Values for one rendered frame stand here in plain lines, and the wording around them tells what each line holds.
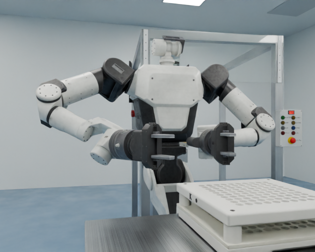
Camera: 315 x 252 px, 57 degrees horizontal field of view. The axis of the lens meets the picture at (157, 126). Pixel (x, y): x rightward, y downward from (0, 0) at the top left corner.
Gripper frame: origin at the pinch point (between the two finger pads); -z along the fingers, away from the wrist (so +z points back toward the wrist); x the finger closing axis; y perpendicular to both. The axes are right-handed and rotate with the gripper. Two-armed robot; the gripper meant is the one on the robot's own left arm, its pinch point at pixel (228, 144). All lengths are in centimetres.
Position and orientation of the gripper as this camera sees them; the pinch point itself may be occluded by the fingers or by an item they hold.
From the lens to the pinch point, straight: 85.2
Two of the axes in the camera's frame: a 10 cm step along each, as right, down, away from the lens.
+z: -1.1, 0.1, 9.9
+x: 0.0, 10.0, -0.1
